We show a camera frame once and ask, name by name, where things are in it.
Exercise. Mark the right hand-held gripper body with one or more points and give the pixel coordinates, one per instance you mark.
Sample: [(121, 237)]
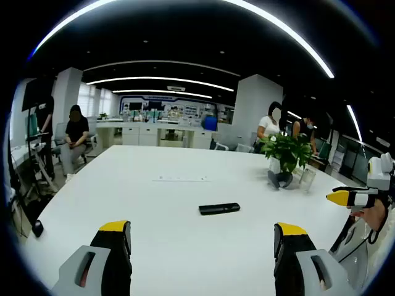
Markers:
[(378, 175)]

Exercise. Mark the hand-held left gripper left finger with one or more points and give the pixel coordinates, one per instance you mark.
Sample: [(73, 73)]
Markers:
[(77, 265)]

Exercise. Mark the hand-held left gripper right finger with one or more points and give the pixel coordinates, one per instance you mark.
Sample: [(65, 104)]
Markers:
[(308, 265)]

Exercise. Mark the black remote control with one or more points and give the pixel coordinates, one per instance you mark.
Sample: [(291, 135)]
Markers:
[(219, 208)]

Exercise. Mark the person's right hand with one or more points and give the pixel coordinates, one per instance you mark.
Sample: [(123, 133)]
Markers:
[(371, 216)]

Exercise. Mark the small black device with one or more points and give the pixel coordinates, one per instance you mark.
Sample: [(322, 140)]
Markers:
[(38, 228)]

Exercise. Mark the ceiling light strip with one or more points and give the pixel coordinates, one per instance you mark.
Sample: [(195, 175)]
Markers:
[(160, 92), (354, 121), (160, 79), (277, 27)]

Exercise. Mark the dark figurine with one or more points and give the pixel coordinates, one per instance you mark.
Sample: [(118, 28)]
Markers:
[(280, 179)]

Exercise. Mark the green potted plant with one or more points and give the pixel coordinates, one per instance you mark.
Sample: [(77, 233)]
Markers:
[(285, 149)]

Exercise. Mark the metal equipment stand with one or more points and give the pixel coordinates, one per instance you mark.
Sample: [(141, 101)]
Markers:
[(38, 160)]

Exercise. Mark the grey office chair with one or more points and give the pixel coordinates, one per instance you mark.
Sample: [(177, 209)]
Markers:
[(92, 138), (58, 138), (230, 137)]

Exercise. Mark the white counter cabinet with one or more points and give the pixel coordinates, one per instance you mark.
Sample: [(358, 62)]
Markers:
[(148, 134)]

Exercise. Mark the blue bin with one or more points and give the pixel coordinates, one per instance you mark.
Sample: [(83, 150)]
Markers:
[(210, 122)]

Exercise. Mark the black monitor screen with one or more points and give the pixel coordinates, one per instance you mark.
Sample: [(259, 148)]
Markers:
[(37, 94)]

